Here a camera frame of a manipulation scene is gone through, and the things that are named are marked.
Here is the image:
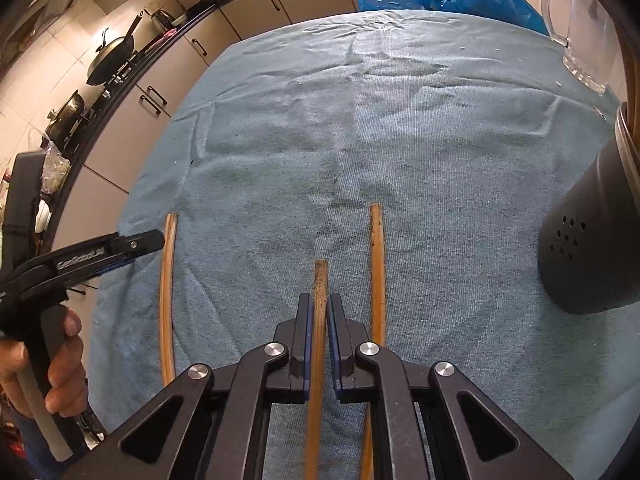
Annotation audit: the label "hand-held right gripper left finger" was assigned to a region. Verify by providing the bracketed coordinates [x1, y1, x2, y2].
[105, 292, 315, 480]

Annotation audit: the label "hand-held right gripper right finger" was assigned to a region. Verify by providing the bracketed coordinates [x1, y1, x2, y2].
[326, 292, 573, 480]

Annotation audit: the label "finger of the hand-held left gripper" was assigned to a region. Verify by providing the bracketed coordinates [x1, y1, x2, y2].
[96, 229, 166, 277]

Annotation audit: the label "wooden chopstick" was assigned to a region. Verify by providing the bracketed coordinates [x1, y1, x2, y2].
[305, 259, 330, 480]
[357, 203, 387, 480]
[159, 212, 179, 383]

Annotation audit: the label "black perforated utensil holder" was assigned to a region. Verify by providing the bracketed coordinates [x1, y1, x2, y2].
[537, 102, 640, 316]

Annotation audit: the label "person's left hand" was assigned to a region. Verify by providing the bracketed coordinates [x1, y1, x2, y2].
[0, 307, 89, 418]

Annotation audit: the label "black chair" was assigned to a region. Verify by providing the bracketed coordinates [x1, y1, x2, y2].
[0, 151, 51, 261]

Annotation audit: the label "clear plastic bag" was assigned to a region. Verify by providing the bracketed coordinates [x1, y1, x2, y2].
[41, 141, 72, 195]

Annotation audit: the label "white kitchen cabinets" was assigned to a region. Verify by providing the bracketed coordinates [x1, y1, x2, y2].
[47, 0, 386, 266]

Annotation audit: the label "dark cooking pot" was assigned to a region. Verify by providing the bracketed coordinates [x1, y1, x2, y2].
[44, 90, 90, 147]

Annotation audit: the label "black wok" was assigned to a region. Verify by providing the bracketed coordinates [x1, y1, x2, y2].
[86, 10, 146, 86]

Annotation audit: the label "blue towel cloth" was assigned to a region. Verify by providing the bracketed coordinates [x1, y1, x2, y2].
[92, 7, 631, 480]

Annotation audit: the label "dark kettle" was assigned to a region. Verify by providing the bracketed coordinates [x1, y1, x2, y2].
[150, 7, 174, 34]

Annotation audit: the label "clear glass pitcher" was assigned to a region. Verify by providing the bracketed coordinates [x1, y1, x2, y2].
[542, 0, 618, 95]

